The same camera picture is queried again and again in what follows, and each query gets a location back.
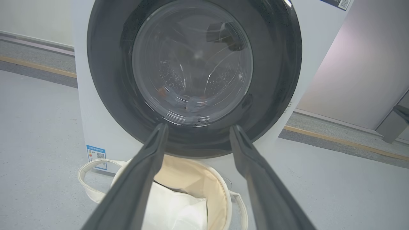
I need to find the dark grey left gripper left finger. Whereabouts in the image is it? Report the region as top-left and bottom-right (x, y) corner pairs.
(81, 123), (169, 230)

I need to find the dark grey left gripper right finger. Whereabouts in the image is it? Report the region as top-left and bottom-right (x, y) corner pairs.
(229, 125), (317, 230)

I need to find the round dark glass washer door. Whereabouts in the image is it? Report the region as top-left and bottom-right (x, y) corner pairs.
(87, 0), (303, 159)

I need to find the cream canvas laundry basket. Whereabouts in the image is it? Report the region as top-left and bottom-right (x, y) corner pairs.
(78, 156), (249, 230)

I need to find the white front-load washing machine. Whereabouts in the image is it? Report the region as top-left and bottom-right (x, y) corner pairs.
(71, 0), (355, 175)

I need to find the blue energy label sticker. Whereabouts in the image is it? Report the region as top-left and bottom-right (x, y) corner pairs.
(86, 145), (108, 171)

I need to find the white cloth pad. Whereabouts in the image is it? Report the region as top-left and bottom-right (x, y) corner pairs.
(141, 181), (208, 230)

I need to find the small qr code sticker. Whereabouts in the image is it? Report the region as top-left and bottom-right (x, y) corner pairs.
(320, 0), (352, 11)

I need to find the grey metal post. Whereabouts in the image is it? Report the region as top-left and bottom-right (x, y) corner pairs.
(375, 105), (409, 144)

